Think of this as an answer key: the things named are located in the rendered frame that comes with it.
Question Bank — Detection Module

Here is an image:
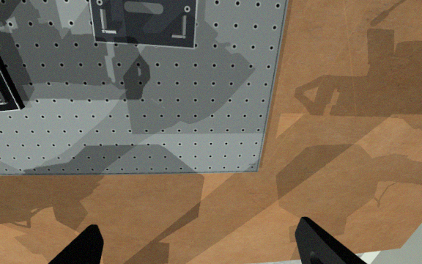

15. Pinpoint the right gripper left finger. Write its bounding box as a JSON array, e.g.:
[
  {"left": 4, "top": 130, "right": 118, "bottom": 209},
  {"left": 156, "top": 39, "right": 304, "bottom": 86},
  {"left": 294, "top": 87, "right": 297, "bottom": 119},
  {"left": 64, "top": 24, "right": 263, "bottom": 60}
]
[{"left": 49, "top": 224, "right": 104, "bottom": 264}]

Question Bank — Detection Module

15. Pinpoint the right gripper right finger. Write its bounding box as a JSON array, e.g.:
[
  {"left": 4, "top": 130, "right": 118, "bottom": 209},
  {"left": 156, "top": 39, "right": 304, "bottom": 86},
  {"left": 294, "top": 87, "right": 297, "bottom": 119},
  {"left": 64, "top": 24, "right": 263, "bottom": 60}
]
[{"left": 295, "top": 216, "right": 367, "bottom": 264}]

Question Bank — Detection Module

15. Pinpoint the grey flat base plate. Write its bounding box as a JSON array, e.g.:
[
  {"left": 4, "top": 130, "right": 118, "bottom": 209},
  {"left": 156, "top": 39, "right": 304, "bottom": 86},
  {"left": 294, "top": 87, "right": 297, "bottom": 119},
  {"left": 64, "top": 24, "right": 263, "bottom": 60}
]
[{"left": 0, "top": 0, "right": 289, "bottom": 175}]

